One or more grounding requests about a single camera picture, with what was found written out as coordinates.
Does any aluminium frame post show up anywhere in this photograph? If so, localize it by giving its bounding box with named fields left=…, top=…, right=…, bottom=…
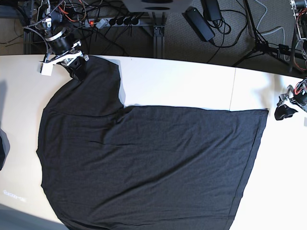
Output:
left=150, top=11, right=167, bottom=59

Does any grey power strip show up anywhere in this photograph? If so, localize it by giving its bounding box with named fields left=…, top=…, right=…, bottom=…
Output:
left=84, top=16, right=141, bottom=29

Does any black power adapter brick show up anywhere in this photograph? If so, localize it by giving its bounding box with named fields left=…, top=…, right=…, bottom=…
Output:
left=184, top=7, right=215, bottom=42

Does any dark grey T-shirt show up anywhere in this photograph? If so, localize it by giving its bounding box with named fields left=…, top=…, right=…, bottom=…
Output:
left=36, top=57, right=268, bottom=230

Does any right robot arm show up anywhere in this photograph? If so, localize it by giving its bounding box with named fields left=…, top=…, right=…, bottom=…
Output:
left=24, top=0, right=89, bottom=81

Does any grey base camera mount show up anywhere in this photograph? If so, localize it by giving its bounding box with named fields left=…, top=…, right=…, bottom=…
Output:
left=122, top=0, right=192, bottom=12

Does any grey cable on floor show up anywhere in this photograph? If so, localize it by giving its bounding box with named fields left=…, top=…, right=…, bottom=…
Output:
left=251, top=0, right=295, bottom=63

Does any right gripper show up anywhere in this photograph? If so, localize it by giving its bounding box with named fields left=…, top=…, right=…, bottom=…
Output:
left=41, top=40, right=89, bottom=81

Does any dark object at left edge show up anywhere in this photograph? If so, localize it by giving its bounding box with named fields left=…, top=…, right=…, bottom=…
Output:
left=0, top=129, right=10, bottom=170

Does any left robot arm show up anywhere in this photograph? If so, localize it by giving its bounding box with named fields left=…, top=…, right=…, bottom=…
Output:
left=274, top=0, right=307, bottom=121

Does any black tripod stand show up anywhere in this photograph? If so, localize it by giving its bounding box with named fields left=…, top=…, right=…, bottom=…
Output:
left=233, top=0, right=303, bottom=73

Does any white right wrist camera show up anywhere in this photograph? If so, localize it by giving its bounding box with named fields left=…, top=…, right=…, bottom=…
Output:
left=38, top=62, right=54, bottom=76

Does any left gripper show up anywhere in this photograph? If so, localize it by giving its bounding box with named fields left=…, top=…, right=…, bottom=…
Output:
left=274, top=80, right=307, bottom=120

